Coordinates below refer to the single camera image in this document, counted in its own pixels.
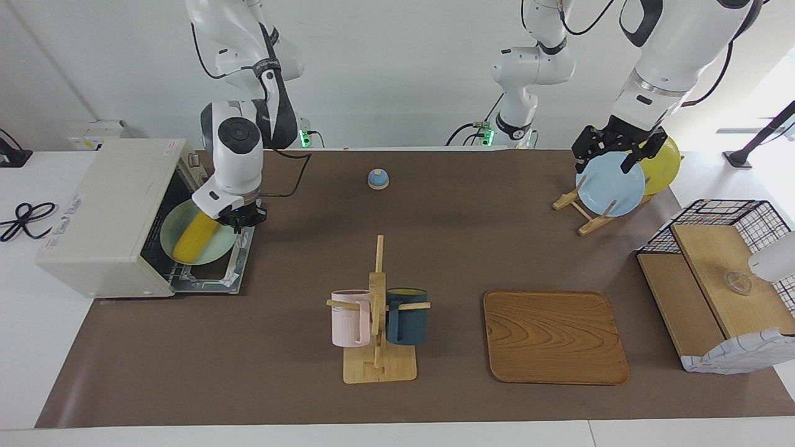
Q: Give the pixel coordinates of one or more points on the white wall box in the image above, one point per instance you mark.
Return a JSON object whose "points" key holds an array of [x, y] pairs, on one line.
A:
{"points": [[93, 133]]}

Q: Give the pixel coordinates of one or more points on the wooden mug rack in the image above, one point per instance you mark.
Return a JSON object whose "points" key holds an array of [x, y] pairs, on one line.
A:
{"points": [[397, 367]]}

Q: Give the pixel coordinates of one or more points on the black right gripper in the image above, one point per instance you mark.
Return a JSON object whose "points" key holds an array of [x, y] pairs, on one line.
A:
{"points": [[243, 215]]}

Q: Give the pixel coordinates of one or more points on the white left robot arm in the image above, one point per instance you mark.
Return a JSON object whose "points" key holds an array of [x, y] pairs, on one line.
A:
{"points": [[677, 49]]}

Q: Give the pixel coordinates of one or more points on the white toaster oven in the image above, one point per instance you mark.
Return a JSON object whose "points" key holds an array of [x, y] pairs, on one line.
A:
{"points": [[105, 211]]}

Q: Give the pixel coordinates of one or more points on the yellow corn cob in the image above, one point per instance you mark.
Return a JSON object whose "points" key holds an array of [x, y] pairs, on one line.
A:
{"points": [[192, 239]]}

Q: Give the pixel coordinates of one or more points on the white checkered cloth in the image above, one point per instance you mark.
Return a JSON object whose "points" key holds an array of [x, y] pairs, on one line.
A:
{"points": [[745, 354]]}

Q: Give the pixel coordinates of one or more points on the brown table mat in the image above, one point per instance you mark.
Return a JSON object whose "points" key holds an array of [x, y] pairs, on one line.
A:
{"points": [[248, 347]]}

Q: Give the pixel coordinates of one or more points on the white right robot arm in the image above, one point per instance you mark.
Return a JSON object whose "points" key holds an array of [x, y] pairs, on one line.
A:
{"points": [[239, 161]]}

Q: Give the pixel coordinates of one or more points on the small clear glass object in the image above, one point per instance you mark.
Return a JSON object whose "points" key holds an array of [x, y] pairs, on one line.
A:
{"points": [[738, 282]]}

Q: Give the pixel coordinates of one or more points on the wooden plate rack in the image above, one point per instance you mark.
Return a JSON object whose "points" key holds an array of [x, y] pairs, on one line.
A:
{"points": [[593, 225]]}

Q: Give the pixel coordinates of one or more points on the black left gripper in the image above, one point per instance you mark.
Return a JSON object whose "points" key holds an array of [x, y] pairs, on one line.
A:
{"points": [[627, 136]]}

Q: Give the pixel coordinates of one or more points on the brown wooden tray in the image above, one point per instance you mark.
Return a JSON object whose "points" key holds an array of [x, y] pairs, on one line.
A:
{"points": [[553, 335]]}

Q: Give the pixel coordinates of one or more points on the black angled stand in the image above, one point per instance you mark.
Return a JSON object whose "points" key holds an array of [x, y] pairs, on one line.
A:
{"points": [[739, 158]]}

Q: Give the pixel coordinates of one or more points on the dark blue mug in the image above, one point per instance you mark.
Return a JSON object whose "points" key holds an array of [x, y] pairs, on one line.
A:
{"points": [[410, 323]]}

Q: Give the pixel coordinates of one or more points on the mint green plate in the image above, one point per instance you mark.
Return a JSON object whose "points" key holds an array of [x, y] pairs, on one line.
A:
{"points": [[214, 251]]}

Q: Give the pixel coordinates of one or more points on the toaster oven glass door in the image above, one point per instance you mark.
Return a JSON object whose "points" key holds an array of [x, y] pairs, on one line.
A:
{"points": [[237, 273]]}

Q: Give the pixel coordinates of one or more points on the white rounded object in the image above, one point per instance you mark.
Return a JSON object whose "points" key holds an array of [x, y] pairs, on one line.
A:
{"points": [[776, 261]]}

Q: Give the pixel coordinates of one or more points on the pink mug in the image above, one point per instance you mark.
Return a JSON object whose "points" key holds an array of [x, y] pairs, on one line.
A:
{"points": [[348, 320]]}

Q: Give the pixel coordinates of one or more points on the yellow plate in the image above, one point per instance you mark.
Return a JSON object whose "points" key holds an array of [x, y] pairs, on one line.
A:
{"points": [[664, 167]]}

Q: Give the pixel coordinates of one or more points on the light blue plate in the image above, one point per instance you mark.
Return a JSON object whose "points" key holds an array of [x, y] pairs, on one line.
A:
{"points": [[605, 189]]}

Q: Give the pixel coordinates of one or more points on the black desk clamp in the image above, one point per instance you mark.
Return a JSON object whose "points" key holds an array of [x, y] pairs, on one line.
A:
{"points": [[12, 156]]}

